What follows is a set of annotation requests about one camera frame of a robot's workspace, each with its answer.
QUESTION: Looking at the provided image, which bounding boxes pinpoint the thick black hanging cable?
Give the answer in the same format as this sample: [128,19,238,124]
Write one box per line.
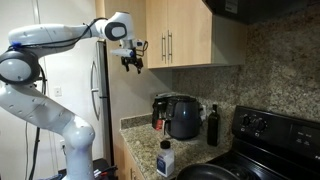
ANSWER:
[27,64,48,180]

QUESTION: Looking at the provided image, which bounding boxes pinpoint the white low wall outlet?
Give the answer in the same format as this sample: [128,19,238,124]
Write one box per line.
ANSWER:
[59,139,67,156]

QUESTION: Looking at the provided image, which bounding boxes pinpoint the curved silver fridge handle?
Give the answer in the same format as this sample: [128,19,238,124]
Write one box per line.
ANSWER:
[90,60,100,91]
[91,89,101,122]

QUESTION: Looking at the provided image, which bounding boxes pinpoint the black electric stove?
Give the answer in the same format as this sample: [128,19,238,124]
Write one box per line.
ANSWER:
[205,105,320,180]

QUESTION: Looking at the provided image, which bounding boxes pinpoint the black stove knob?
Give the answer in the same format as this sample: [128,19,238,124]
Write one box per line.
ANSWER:
[241,114,252,127]
[253,118,268,133]

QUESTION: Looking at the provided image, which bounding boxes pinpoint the white light switch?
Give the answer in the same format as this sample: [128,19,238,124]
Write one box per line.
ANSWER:
[53,86,63,98]

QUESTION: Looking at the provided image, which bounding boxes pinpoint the black frying pan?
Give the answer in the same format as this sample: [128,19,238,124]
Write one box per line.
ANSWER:
[175,163,240,180]

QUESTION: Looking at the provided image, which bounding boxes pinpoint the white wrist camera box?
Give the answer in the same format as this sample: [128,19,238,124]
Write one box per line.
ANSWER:
[132,39,149,50]

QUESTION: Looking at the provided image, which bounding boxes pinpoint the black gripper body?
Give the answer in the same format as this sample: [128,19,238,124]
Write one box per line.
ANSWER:
[120,54,145,68]

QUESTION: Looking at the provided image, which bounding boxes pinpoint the dark grey air fryer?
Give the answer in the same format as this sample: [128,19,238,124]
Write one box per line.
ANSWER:
[165,95,203,141]

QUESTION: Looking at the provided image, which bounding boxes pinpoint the tall wooden side panel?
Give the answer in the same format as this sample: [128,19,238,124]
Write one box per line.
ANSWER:
[94,0,173,168]

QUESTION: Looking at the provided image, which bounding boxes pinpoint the light wood wall cabinet body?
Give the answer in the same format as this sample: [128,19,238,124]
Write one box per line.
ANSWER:
[145,0,248,70]

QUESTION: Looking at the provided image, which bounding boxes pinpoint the light wood base cabinet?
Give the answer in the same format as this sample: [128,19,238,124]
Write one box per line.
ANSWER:
[113,133,146,180]

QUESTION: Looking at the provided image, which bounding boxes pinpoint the silver bar door handle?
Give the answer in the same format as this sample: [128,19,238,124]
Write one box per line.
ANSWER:
[161,32,167,63]
[167,29,174,65]

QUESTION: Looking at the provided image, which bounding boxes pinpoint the thin white hanging cable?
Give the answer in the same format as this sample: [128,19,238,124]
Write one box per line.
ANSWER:
[24,121,30,180]

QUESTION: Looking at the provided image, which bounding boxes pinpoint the black range hood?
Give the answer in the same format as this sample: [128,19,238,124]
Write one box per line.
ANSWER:
[202,0,320,25]

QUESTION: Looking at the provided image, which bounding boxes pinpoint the stainless steel refrigerator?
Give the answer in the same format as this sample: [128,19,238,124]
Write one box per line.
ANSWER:
[89,39,113,165]

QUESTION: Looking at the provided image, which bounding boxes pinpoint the white backsplash outlet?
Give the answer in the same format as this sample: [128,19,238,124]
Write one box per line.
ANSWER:
[199,104,208,123]

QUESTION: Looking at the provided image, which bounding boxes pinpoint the wide light wood cabinet door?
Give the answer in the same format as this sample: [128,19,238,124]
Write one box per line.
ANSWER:
[166,0,214,67]

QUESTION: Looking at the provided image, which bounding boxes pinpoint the black and red coffee maker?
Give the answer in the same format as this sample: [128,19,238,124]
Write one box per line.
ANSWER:
[151,92,178,131]

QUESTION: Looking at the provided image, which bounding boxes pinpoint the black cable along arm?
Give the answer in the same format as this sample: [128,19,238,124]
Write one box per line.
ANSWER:
[8,17,108,52]

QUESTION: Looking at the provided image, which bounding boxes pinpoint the white plastic bottle black cap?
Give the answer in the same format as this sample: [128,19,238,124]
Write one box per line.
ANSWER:
[156,140,176,178]

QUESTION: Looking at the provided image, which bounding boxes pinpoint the dark glass bottle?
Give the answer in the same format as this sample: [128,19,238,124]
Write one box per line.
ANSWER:
[206,103,221,147]

